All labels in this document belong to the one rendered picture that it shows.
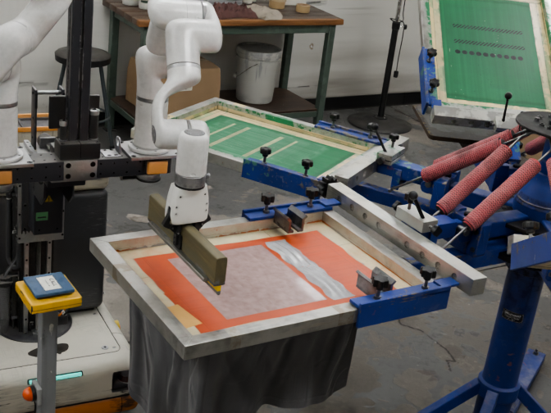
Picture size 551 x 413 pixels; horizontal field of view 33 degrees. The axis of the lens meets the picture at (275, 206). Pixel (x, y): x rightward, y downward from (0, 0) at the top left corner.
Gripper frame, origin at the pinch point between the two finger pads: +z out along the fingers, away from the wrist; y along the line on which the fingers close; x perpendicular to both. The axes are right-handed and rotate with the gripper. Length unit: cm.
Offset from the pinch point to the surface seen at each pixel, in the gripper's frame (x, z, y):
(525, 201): 0, 5, -122
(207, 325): 18.4, 14.2, 1.6
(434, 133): -87, 16, -161
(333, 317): 29.7, 11.5, -27.3
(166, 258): -17.1, 14.7, -4.0
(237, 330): 27.8, 10.6, -0.9
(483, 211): 8, 1, -95
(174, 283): -3.2, 14.5, 0.1
